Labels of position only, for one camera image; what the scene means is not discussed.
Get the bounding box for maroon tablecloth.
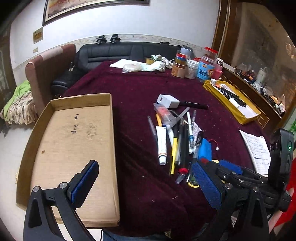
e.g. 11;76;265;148
62;61;273;237

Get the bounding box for shallow cardboard box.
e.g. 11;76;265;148
16;93;121;227

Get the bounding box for person's red shirt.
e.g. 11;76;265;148
276;158;296;232

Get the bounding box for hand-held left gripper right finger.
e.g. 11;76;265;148
192;161;270;241

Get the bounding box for blue battery pack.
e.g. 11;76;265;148
198;138;220;163

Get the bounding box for clear plastic packet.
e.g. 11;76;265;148
153;103;177;127

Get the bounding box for black marker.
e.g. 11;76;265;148
179;100;209;110

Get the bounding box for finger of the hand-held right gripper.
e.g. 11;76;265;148
218;159;270;179
206;161;266;188

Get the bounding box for yellow pen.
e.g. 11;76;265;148
170;137;179;175

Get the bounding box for pile of pens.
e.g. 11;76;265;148
171;109;204;183

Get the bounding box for yellow tray box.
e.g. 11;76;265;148
203;79;262;126

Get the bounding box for brown armchair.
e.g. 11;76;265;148
25;44;77;116

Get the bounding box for white paper sheet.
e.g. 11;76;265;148
109;59;141;69

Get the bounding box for black leather sofa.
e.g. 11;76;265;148
51;42;195;94

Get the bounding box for white ointment tube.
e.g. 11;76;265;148
156;126;167;165

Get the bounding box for person's right forearm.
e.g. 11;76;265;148
268;210;287;234

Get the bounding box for small yellow wall plaque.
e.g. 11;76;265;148
33;27;44;44

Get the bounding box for red lid clear jar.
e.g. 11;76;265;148
203;47;218;61

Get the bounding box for white plastic jar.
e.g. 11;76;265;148
184;60;200;80

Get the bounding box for clear plastic pen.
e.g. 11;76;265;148
147;116;158;142

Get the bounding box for brown packing tape roll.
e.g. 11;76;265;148
171;62;185;79

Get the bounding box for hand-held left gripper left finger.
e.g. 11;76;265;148
23;159;100;241

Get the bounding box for clear plastic bag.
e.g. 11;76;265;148
122;63;144;73

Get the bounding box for long black pen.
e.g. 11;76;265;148
215;85;247;107

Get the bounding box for colourful tape roll stack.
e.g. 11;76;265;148
174;53;188;65

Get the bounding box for green patterned blanket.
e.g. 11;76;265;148
0;81;38;126

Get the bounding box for red capped clear vial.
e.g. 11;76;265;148
176;168;189;184

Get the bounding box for framed painting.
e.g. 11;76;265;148
42;0;151;26

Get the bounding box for handwritten notebook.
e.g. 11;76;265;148
239;129;271;175

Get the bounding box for white charger adapter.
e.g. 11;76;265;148
157;94;180;109

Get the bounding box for pink plastic cup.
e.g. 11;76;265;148
211;64;223;80

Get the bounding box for blue label plastic jar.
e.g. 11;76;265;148
196;56;216;81

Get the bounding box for wooden glass display cabinet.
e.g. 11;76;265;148
211;0;296;142

